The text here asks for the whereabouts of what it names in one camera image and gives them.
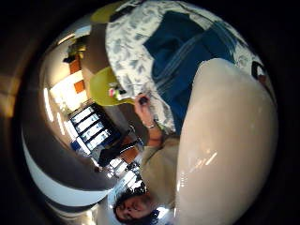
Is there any the person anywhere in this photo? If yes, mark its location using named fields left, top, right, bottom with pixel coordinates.
left=112, top=134, right=188, bottom=225

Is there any dark office chair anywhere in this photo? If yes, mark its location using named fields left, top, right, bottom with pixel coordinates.
left=97, top=137, right=144, bottom=169

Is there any long ceiling light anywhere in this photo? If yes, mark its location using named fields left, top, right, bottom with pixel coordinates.
left=42, top=87, right=54, bottom=124
left=55, top=112, right=66, bottom=137

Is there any yellow-green chair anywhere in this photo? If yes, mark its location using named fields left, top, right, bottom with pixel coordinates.
left=89, top=66, right=136, bottom=107
left=90, top=1, right=126, bottom=24

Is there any orange cabinet panel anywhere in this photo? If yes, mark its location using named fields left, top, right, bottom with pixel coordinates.
left=73, top=80, right=86, bottom=94
left=68, top=59, right=83, bottom=75

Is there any pink green charm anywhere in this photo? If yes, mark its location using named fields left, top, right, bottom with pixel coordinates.
left=108, top=82, right=128, bottom=101

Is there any dark framed window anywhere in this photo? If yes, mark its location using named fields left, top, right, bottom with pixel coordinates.
left=68, top=104, right=122, bottom=155

